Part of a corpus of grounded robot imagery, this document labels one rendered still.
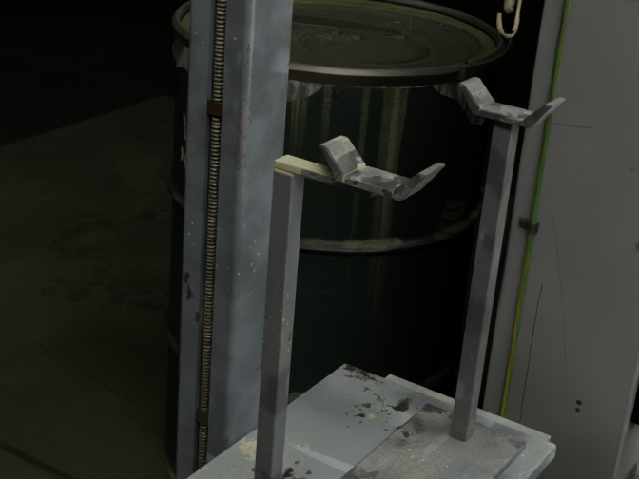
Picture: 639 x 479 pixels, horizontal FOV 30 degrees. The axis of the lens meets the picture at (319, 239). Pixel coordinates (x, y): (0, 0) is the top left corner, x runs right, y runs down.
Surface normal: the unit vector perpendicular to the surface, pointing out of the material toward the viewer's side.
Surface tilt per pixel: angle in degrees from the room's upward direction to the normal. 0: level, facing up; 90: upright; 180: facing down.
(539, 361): 90
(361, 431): 0
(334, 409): 0
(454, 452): 0
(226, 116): 90
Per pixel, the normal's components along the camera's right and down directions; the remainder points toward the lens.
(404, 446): 0.07, -0.91
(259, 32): 0.84, 0.28
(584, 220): -0.55, 0.30
